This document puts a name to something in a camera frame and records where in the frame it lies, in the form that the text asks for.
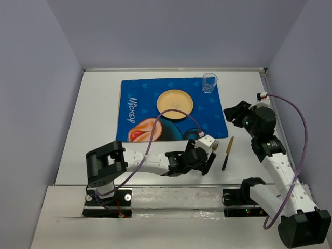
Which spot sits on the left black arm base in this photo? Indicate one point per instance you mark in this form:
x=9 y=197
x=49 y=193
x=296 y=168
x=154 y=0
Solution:
x=118 y=206

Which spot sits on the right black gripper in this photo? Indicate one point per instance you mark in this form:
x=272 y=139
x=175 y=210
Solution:
x=239 y=110

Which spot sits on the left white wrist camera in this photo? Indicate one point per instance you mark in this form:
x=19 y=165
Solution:
x=205 y=143

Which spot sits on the tan round plate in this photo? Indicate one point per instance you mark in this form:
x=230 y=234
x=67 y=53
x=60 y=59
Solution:
x=175 y=99

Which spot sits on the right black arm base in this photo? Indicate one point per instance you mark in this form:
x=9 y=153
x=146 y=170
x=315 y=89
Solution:
x=236 y=207

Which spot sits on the clear drinking glass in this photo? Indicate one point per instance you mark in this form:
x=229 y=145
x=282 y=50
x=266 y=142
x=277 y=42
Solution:
x=209 y=81

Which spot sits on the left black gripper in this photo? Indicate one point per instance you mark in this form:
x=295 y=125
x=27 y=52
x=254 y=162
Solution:
x=204 y=167

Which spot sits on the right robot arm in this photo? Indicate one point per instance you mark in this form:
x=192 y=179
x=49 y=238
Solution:
x=300 y=221

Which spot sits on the gold fork dark handle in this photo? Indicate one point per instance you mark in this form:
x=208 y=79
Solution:
x=215 y=146

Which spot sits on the blue cartoon placemat cloth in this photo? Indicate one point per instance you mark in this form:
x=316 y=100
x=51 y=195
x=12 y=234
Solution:
x=138 y=111

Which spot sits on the gold knife dark handle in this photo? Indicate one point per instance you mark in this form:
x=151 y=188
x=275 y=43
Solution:
x=227 y=153

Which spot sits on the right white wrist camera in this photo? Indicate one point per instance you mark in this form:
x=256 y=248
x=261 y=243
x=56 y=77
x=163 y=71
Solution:
x=263 y=100

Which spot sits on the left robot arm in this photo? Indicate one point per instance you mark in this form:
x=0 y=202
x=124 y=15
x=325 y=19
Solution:
x=108 y=162

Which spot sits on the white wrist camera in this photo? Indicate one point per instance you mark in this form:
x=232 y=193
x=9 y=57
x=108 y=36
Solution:
x=263 y=100
x=205 y=143

